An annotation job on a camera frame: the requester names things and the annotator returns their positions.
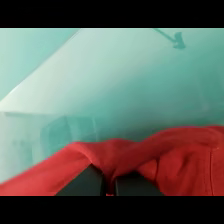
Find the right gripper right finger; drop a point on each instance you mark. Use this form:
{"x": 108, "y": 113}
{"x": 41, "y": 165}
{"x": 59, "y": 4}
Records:
{"x": 135, "y": 186}

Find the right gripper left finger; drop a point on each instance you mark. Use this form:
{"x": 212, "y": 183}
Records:
{"x": 86, "y": 184}

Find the red garment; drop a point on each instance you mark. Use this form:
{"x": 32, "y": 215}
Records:
{"x": 180, "y": 160}

